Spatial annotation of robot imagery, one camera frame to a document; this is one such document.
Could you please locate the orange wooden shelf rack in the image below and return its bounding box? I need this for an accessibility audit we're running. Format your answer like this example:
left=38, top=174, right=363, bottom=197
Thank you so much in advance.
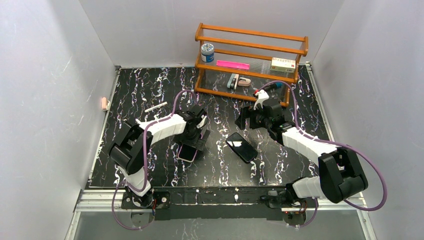
left=194, top=23, right=309, bottom=101

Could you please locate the white red medicine box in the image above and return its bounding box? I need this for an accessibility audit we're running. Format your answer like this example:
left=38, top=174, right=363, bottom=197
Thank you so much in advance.
left=270, top=57, right=297, bottom=73

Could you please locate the phone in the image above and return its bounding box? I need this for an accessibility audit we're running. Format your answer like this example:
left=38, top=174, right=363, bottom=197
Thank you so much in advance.
left=176, top=144, right=198, bottom=163
left=225, top=132, right=258, bottom=164

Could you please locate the pink tape dispenser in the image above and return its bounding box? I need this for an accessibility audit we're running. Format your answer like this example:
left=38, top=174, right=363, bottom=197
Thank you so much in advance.
left=237, top=77, right=251, bottom=87

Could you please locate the aluminium frame rail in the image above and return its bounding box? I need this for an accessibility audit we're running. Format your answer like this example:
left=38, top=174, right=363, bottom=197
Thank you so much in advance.
left=75, top=186, right=365, bottom=211

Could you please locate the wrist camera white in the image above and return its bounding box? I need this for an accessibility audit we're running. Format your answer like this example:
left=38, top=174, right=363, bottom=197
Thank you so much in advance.
left=253, top=89, right=269, bottom=110
left=196, top=115, right=209, bottom=129

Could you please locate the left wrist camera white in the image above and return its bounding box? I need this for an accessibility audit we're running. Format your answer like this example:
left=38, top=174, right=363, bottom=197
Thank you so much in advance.
left=196, top=115, right=209, bottom=129

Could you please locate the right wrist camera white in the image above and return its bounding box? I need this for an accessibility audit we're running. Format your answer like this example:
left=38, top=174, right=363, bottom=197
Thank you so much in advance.
left=253, top=89, right=269, bottom=110

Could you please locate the grey stapler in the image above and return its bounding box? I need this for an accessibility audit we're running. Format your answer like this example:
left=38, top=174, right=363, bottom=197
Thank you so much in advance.
left=226, top=73, right=239, bottom=90

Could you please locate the white marker pen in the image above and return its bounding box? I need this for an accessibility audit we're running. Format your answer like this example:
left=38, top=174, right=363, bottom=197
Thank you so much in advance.
left=144, top=101, right=168, bottom=113

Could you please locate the pink wall hook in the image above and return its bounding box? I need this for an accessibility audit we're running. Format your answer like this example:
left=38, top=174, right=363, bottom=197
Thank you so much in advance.
left=101, top=97, right=111, bottom=111

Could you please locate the pink flat ruler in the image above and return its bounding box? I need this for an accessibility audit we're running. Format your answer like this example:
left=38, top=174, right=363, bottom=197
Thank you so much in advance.
left=216, top=60, right=250, bottom=71

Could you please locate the black blue marker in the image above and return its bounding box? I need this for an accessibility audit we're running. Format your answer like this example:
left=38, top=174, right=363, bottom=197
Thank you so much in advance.
left=263, top=82, right=283, bottom=92

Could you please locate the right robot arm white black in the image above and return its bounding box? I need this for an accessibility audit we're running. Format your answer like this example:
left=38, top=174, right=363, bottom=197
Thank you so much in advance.
left=234, top=99, right=369, bottom=204

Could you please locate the white blue jar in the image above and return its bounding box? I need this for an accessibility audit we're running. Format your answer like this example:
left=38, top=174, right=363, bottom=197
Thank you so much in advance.
left=200, top=43, right=215, bottom=63

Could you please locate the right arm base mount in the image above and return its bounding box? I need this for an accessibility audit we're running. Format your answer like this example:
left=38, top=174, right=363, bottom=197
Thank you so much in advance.
left=259, top=189, right=319, bottom=229

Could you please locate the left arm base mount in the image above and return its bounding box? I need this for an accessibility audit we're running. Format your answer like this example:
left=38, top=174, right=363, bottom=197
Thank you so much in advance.
left=120, top=188, right=171, bottom=227

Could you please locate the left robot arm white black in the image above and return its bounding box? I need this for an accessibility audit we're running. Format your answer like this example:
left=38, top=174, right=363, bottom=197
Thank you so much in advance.
left=108, top=104, right=210, bottom=198

